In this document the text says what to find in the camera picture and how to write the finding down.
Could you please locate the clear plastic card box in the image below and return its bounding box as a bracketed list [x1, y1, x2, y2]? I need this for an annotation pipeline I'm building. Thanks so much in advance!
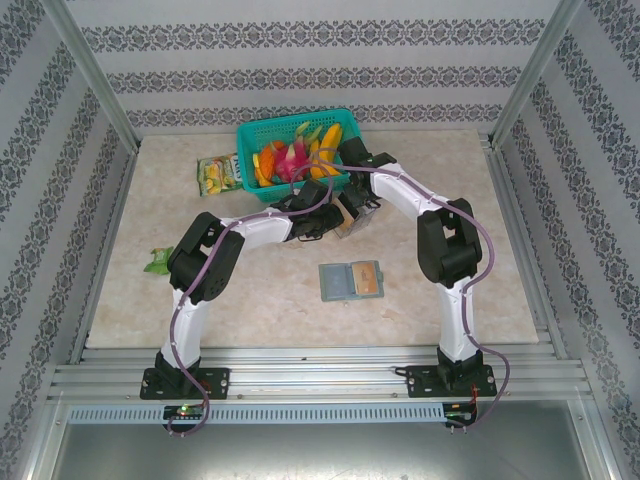
[333, 192, 380, 240]

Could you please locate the grey-green card holder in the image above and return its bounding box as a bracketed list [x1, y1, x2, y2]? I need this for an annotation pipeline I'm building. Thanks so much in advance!
[318, 259, 385, 303]

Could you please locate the long yellow orange fruit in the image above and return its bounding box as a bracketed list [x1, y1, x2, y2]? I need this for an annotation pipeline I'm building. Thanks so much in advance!
[309, 123, 346, 180]

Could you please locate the pink dragon fruit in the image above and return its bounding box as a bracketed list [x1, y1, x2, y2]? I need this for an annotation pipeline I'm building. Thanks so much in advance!
[273, 140, 314, 184]

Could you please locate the teal plastic basket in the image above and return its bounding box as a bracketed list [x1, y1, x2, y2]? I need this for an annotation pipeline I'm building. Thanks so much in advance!
[235, 108, 364, 204]

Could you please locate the yellow green snack bag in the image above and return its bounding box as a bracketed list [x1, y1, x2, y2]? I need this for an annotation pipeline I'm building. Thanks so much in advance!
[196, 152, 242, 198]

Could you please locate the small green packet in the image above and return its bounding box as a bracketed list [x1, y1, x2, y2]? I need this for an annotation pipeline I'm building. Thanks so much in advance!
[143, 247, 175, 275]

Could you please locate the small controller circuit board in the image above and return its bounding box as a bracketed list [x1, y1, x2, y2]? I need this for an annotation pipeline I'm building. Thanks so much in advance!
[164, 404, 206, 419]
[446, 402, 479, 424]

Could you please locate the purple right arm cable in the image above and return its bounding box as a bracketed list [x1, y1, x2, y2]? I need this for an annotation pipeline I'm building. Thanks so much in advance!
[312, 149, 511, 436]

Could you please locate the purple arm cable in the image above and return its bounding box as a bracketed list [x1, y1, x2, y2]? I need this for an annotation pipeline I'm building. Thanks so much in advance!
[167, 163, 336, 440]
[312, 149, 511, 436]

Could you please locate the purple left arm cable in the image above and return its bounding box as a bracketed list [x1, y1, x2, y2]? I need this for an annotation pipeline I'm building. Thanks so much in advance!
[167, 163, 336, 440]

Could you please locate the aluminium mounting rail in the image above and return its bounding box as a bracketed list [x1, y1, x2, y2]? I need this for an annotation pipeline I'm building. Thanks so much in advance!
[49, 347, 586, 402]

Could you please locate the aluminium table side rail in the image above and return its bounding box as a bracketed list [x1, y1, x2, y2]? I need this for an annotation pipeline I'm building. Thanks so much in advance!
[484, 142, 571, 361]

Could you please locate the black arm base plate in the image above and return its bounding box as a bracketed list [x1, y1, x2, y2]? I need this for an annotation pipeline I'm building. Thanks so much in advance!
[405, 364, 497, 399]
[140, 367, 231, 401]

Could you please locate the slotted grey cable duct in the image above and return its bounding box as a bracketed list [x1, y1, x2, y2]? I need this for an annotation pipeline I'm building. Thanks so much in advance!
[67, 403, 446, 425]

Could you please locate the aluminium frame post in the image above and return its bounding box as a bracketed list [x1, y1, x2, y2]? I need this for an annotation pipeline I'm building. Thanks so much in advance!
[38, 0, 141, 151]
[489, 0, 586, 151]

